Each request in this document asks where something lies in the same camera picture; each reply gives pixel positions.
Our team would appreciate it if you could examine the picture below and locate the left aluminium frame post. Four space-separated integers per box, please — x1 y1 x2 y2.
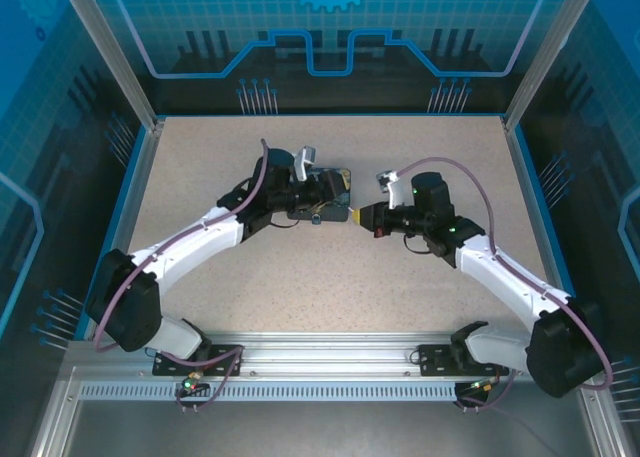
55 0 167 131

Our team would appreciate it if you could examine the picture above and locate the thin grey cable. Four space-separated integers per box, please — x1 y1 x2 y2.
478 406 564 457

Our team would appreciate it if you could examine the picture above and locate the left aluminium side rail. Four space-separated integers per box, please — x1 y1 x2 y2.
82 119 166 341

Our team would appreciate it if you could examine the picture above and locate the aluminium frame post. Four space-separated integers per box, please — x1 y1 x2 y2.
55 0 167 131
501 0 597 133

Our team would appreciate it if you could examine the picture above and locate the slotted cable duct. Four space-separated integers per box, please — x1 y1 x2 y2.
78 382 469 403

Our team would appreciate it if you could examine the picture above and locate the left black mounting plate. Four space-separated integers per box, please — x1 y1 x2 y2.
151 344 245 378

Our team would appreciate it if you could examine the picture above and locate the left connector with green light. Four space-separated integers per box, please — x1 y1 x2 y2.
181 373 209 396

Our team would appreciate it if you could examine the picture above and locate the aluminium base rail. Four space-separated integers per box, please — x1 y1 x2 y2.
64 331 596 383

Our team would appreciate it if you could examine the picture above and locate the right aluminium frame post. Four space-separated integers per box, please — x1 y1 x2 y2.
501 0 597 133

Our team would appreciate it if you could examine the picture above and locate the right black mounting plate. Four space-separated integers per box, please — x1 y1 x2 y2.
417 344 511 378

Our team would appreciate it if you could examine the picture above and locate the right connector with orange plug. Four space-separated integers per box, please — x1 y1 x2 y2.
468 376 502 396

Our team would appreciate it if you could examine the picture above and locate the right aluminium side rail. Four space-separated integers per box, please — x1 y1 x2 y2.
502 119 576 341

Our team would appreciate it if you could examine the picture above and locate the dark tin box painted lid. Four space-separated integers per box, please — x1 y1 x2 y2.
287 166 354 224

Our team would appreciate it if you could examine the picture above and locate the aluminium side rail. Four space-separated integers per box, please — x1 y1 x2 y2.
502 119 576 341
82 119 166 341

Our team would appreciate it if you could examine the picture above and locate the black mounting plate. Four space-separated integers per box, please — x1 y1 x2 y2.
417 344 511 378
151 344 245 378

